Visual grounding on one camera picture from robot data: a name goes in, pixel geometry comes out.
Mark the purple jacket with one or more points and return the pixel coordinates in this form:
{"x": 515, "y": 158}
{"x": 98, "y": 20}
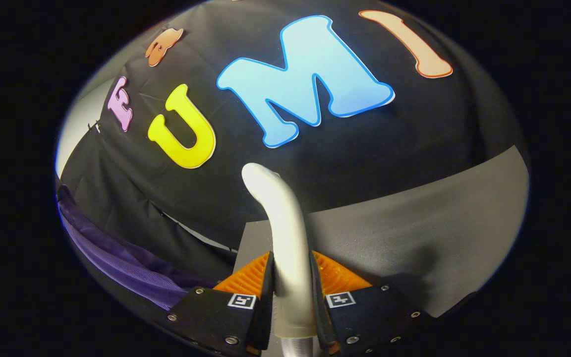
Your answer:
{"x": 127, "y": 263}

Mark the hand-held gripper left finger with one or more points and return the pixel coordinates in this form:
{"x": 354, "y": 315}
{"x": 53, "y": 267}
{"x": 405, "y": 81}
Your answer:
{"x": 267, "y": 307}

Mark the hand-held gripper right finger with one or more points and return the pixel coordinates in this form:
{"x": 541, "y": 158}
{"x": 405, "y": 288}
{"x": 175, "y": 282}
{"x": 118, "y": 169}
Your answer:
{"x": 317, "y": 307}

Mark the grey cabinet with dark top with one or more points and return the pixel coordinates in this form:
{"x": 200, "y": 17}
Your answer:
{"x": 439, "y": 238}

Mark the white garment steamer head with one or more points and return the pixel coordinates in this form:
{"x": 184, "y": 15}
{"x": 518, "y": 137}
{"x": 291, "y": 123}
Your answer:
{"x": 288, "y": 238}

